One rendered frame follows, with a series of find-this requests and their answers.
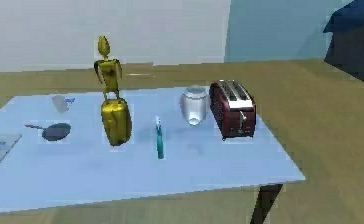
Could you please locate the dark red toaster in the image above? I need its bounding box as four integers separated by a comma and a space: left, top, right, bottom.
208, 79, 257, 141

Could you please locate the golden figure statue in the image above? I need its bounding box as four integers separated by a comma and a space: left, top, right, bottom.
93, 35, 133, 148

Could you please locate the light blue table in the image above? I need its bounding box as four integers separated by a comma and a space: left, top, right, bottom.
0, 85, 307, 224

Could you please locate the grey mug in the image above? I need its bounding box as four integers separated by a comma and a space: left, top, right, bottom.
51, 94, 76, 114

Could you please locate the dark blue furniture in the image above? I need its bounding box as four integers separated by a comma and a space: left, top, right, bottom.
322, 0, 364, 84

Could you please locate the black frying pan red handle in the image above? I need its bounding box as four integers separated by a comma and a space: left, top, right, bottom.
24, 122, 72, 142

